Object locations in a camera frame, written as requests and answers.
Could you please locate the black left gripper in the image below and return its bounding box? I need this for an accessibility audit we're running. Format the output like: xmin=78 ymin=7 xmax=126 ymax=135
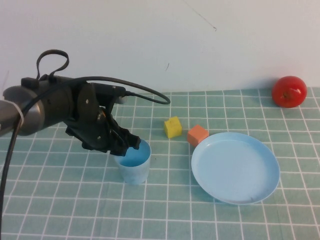
xmin=65 ymin=82 xmax=143 ymax=157

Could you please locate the light blue plastic cup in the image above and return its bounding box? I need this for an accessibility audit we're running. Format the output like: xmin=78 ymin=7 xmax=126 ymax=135
xmin=114 ymin=139 xmax=152 ymax=186

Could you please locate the light blue plastic plate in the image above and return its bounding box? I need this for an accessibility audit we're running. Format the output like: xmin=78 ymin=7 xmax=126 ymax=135
xmin=191 ymin=131 xmax=281 ymax=206

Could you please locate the yellow foam cube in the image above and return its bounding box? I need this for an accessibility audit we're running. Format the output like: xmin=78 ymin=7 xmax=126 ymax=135
xmin=163 ymin=115 xmax=183 ymax=139

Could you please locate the orange foam cube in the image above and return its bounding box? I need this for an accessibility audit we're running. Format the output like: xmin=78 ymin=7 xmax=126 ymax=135
xmin=187 ymin=124 xmax=210 ymax=148

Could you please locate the green checked tablecloth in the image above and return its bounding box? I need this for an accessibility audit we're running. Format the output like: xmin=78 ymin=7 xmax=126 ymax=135
xmin=0 ymin=87 xmax=320 ymax=240

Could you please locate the red tomato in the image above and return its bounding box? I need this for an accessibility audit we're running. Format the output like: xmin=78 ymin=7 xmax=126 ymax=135
xmin=271 ymin=75 xmax=308 ymax=109

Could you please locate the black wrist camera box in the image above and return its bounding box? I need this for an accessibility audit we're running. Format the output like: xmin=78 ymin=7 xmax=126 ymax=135
xmin=89 ymin=83 xmax=128 ymax=104

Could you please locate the white cable tie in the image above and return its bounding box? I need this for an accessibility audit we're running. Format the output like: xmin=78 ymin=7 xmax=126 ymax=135
xmin=1 ymin=96 xmax=26 ymax=126

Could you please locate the black strap loop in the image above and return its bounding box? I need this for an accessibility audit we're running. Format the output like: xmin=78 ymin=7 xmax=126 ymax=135
xmin=36 ymin=49 xmax=70 ymax=81

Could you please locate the black camera cable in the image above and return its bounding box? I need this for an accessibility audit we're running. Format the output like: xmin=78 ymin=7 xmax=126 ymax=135
xmin=0 ymin=76 xmax=172 ymax=226

